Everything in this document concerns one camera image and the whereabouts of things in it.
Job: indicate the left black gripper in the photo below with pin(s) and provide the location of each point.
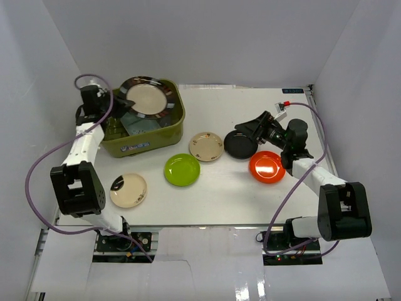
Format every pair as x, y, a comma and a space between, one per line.
110, 103

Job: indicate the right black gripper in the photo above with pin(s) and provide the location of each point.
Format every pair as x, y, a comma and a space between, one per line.
264, 123

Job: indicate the light blue rectangular dish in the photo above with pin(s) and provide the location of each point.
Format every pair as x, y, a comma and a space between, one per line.
135, 125

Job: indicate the dark-rimmed beige plate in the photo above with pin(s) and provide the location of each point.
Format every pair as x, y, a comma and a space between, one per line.
147, 97

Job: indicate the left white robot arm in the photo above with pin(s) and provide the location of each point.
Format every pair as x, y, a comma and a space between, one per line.
78, 189

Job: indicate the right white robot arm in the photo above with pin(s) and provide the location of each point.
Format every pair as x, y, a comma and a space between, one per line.
343, 211

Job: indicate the olive green plastic bin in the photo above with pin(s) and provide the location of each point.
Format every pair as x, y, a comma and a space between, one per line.
119, 144

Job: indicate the black glossy plate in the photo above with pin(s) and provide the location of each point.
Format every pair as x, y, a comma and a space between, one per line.
239, 146

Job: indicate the orange glossy plate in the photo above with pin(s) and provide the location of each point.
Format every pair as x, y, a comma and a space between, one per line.
266, 167

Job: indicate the small beige patterned plate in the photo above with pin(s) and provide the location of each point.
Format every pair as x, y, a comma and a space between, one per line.
206, 146

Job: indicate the lime green plate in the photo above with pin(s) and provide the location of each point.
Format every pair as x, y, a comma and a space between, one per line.
182, 170

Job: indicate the cream plate with black mark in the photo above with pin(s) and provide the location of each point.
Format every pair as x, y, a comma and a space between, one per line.
128, 190

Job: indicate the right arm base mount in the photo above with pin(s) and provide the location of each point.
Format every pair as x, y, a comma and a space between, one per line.
304, 255

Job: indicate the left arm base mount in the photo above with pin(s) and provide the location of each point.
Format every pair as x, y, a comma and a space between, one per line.
110, 249

